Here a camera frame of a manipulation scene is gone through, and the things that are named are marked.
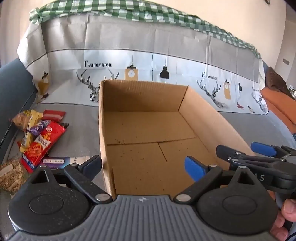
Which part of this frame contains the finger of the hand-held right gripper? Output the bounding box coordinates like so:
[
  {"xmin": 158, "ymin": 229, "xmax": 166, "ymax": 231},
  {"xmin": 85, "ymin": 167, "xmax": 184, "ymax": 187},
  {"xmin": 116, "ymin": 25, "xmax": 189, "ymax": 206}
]
[
  {"xmin": 216, "ymin": 145, "xmax": 289, "ymax": 170},
  {"xmin": 251, "ymin": 142, "xmax": 296, "ymax": 161}
]

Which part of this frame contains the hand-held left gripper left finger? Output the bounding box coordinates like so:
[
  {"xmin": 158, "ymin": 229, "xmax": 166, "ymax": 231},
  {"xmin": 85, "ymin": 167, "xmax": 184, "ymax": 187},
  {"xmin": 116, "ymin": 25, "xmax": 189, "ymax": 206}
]
[{"xmin": 22, "ymin": 155, "xmax": 114, "ymax": 205}]

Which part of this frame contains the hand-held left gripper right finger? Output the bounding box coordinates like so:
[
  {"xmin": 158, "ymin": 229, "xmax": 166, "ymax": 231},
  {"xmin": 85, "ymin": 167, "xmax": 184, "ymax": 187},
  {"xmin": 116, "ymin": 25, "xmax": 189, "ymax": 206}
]
[{"xmin": 172, "ymin": 156, "xmax": 271, "ymax": 205}]

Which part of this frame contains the small white snack packet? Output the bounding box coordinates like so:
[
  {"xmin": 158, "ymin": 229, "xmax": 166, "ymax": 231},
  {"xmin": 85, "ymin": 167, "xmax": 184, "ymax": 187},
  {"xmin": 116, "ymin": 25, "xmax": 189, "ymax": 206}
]
[{"xmin": 69, "ymin": 156, "xmax": 91, "ymax": 164}]

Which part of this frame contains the large red snack packet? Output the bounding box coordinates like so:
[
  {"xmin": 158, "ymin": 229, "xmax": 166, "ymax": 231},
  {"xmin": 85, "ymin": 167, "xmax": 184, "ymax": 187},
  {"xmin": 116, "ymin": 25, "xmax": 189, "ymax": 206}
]
[{"xmin": 21, "ymin": 120, "xmax": 69, "ymax": 173}]

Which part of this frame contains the brown cardboard box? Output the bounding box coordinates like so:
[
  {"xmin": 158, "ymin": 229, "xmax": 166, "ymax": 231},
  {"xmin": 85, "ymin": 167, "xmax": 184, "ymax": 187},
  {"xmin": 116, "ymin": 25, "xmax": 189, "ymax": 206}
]
[{"xmin": 98, "ymin": 80, "xmax": 257, "ymax": 201}]

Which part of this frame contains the red white striped packet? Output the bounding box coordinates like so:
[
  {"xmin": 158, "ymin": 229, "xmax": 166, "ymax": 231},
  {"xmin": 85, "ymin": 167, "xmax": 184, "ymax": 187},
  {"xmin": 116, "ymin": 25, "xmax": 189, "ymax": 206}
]
[{"xmin": 42, "ymin": 109, "xmax": 66, "ymax": 121}]

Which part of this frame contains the purple snack packet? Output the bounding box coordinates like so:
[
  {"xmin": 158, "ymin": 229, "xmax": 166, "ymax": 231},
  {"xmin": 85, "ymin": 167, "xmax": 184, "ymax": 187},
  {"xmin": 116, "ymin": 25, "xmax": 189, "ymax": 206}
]
[{"xmin": 25, "ymin": 119, "xmax": 50, "ymax": 136}]

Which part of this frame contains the yellow snack packet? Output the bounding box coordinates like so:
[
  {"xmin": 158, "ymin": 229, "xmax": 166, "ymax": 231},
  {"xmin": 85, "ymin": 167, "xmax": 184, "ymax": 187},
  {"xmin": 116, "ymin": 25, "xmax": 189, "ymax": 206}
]
[{"xmin": 20, "ymin": 110, "xmax": 44, "ymax": 152}]

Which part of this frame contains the round puffed rice cake packet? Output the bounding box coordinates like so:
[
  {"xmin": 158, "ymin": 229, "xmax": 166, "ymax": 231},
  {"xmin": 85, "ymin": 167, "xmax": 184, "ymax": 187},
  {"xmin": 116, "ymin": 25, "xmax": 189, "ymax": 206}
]
[{"xmin": 0, "ymin": 156, "xmax": 29, "ymax": 193}]

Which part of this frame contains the clear bag of round biscuits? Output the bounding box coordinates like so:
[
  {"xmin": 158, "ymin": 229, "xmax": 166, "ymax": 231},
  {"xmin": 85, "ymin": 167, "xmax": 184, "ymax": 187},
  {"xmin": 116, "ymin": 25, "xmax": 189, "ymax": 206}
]
[{"xmin": 9, "ymin": 111, "xmax": 33, "ymax": 131}]

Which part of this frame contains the person's right hand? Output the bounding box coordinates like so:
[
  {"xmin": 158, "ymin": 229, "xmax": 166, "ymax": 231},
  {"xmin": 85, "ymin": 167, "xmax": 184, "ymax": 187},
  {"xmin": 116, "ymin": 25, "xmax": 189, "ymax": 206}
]
[{"xmin": 269, "ymin": 198, "xmax": 296, "ymax": 240}]

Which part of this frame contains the orange cushion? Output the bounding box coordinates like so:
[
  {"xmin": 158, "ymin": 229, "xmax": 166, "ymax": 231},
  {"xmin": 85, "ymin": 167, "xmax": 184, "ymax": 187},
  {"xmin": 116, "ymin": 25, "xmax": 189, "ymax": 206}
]
[{"xmin": 260, "ymin": 89, "xmax": 296, "ymax": 135}]

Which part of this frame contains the brown cushion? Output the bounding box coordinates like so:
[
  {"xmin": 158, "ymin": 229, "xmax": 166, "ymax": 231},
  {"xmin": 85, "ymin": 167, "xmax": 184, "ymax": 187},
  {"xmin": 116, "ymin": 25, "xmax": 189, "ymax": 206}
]
[{"xmin": 265, "ymin": 67, "xmax": 296, "ymax": 100}]

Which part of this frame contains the blue sofa cushion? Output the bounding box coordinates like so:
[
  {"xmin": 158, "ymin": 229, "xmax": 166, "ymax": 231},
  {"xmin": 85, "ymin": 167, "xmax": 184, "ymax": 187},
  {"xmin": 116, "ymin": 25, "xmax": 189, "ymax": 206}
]
[{"xmin": 0, "ymin": 57, "xmax": 38, "ymax": 163}]

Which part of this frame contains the grey deer print sofa cover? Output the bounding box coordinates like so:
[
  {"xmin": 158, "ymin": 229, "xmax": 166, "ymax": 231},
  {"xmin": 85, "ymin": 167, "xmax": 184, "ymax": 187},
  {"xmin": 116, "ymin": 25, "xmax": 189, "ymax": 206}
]
[{"xmin": 5, "ymin": 14, "xmax": 296, "ymax": 204}]

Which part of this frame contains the green checked cloth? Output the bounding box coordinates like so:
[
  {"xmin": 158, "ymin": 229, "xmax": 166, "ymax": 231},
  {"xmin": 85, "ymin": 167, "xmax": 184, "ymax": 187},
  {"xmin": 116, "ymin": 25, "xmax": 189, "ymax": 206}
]
[{"xmin": 29, "ymin": 0, "xmax": 262, "ymax": 59}]

